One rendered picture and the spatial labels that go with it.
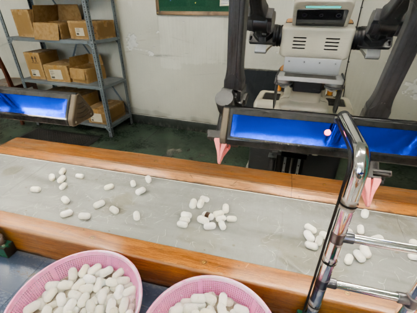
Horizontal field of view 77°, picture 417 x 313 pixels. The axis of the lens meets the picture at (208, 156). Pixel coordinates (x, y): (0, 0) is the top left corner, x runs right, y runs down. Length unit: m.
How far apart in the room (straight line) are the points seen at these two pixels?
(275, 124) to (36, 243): 0.70
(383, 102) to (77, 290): 0.91
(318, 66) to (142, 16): 2.20
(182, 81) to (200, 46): 0.42
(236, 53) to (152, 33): 2.24
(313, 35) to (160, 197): 0.86
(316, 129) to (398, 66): 0.36
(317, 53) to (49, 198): 1.14
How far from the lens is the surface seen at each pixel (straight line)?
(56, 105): 0.74
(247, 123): 0.54
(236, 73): 0.88
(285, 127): 0.54
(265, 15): 1.10
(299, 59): 1.22
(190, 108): 3.04
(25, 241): 0.92
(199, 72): 2.89
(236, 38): 0.84
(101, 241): 0.76
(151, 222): 0.81
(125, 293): 0.68
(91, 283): 0.73
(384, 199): 1.00
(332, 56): 1.25
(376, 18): 1.12
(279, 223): 0.82
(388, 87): 0.87
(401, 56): 0.84
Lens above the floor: 1.29
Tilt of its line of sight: 30 degrees down
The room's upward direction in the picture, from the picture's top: straight up
